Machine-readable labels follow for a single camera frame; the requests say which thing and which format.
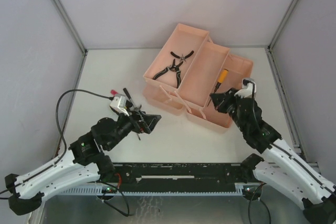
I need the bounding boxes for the grey slotted cable duct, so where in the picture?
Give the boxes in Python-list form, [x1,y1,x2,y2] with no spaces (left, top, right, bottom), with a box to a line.
[57,183,259,196]

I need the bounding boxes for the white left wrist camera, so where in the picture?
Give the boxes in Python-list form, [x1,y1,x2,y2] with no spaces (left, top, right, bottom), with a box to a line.
[110,94,132,116]

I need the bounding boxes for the black handled pliers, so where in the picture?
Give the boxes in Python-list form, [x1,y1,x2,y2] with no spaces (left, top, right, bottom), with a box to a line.
[170,50,194,62]

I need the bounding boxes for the pink upper cantilever tray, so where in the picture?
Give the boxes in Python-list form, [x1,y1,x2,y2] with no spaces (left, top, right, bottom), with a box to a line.
[143,24,209,92]

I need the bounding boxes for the right aluminium corner post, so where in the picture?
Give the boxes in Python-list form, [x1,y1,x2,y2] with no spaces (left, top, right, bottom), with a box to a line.
[267,0,300,51]

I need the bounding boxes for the left aluminium corner post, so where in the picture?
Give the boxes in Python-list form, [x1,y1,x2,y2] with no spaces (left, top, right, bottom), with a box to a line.
[51,0,87,56]

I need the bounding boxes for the pink middle cantilever tray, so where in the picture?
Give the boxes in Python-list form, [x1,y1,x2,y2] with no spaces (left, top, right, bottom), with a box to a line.
[177,42,230,109]

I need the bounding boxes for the pink cantilever tray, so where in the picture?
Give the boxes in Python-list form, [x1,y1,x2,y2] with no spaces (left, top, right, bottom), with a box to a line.
[143,24,209,92]
[177,42,230,109]

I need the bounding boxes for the pink translucent tool box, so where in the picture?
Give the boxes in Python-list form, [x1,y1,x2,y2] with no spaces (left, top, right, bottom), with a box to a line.
[141,54,254,134]

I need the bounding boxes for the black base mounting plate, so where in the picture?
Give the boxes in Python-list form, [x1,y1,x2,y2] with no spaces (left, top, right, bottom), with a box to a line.
[109,163,257,189]

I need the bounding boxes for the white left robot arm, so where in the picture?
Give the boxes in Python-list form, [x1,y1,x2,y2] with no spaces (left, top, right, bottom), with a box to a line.
[5,111,162,216]

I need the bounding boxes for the black needle nose pliers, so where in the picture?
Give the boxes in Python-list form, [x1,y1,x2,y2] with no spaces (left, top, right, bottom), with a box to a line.
[152,58,184,88]

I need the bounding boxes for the aluminium corner post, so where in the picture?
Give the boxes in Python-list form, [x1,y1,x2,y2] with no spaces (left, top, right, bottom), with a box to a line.
[51,0,87,56]
[267,0,300,51]

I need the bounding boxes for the black claw hammer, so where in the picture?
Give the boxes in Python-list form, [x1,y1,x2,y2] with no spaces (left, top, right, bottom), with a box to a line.
[123,88,142,112]

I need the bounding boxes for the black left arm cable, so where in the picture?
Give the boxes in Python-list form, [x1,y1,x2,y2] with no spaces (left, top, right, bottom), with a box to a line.
[0,89,113,200]

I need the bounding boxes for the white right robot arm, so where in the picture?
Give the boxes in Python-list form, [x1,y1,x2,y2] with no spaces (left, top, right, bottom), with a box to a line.
[210,88,335,223]

